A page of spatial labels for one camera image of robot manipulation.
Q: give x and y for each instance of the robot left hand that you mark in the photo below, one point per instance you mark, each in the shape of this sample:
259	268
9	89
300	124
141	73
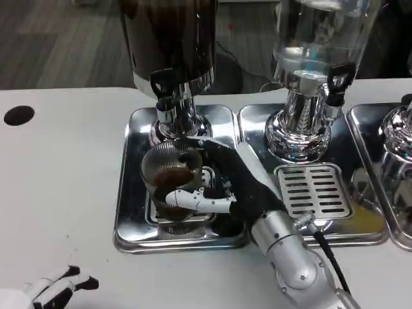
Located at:
54	291

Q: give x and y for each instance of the chrome drink dispenser base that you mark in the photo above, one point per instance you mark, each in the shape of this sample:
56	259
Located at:
397	135

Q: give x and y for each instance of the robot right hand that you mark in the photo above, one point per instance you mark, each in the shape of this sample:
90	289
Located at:
248	190

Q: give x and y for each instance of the steel drip tray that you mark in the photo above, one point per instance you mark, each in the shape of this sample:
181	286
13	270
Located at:
365	135
132	180
257	141

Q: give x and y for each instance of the dark coffee drink dispenser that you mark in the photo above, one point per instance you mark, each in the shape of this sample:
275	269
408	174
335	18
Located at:
167	35

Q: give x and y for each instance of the clear water drink dispenser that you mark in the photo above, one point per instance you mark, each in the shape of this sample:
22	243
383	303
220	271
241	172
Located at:
318	35

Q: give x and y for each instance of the clear ribbed glass cup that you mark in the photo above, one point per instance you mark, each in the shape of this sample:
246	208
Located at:
170	164

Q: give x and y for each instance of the black round counter hole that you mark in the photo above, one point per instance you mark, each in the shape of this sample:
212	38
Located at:
19	115

